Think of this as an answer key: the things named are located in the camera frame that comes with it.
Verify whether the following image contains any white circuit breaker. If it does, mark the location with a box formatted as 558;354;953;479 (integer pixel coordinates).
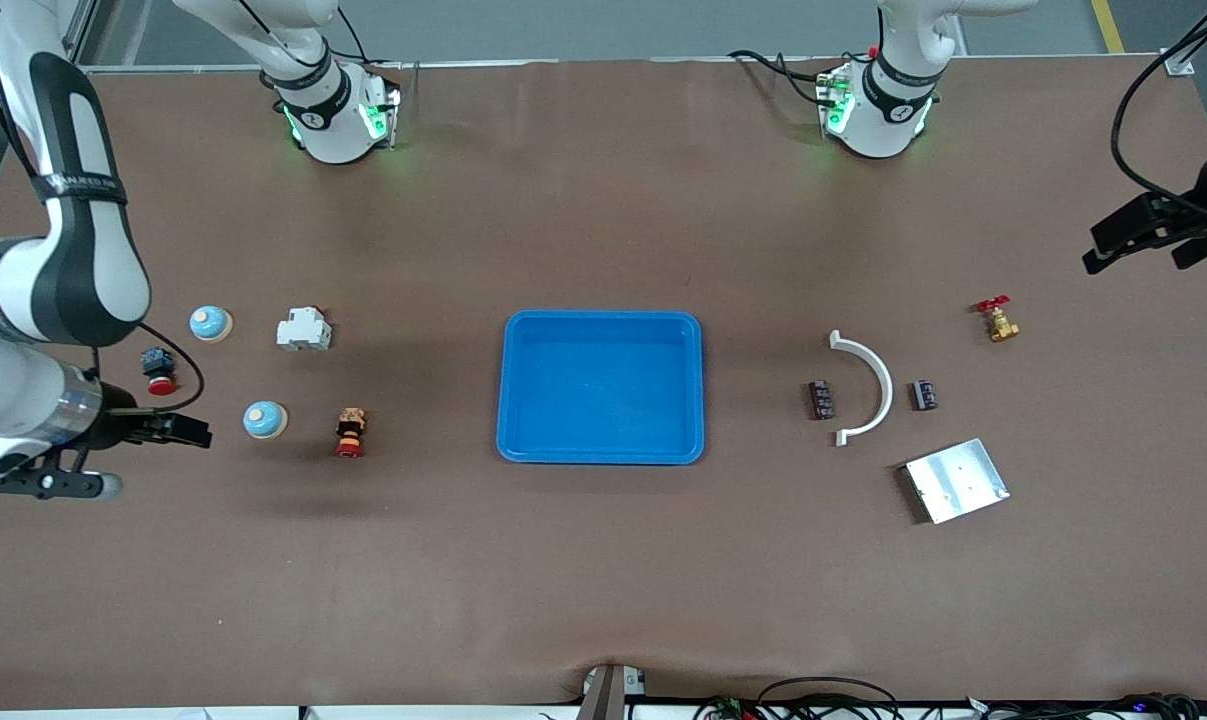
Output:
276;306;333;352

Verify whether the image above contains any black cable bundle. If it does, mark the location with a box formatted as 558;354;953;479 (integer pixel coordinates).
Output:
963;692;1204;720

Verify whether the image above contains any orange red emergency button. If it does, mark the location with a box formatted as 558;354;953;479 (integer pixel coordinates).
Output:
335;406;368;459

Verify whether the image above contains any black looped cable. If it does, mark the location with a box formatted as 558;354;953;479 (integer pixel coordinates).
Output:
758;677;901;720

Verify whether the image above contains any black base cable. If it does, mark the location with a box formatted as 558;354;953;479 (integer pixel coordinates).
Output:
728;48;836;106

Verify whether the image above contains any black red push button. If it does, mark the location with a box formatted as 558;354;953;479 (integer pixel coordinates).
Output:
140;346;178;397

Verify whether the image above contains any silver metal plate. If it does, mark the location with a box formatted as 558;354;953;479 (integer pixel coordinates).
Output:
901;438;1011;525

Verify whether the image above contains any blue plastic tray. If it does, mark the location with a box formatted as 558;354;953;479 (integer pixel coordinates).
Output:
495;309;706;466

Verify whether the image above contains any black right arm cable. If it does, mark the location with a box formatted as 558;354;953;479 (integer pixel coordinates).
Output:
0;0;205;413

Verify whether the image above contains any metal clamp bracket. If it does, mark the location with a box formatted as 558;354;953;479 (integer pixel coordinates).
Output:
576;663;649;720

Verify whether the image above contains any brass valve red handle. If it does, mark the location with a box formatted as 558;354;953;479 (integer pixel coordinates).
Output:
971;295;1021;343

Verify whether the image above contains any light blue call bell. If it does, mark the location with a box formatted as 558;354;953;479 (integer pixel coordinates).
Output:
242;400;289;441
188;305;234;344

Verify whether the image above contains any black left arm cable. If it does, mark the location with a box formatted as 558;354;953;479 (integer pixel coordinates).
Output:
1111;0;1207;206

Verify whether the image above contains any white curved plastic bracket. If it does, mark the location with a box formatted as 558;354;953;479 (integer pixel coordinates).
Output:
828;330;895;448

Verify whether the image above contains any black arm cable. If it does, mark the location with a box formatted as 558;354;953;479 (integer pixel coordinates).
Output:
1111;0;1207;206
0;0;205;413

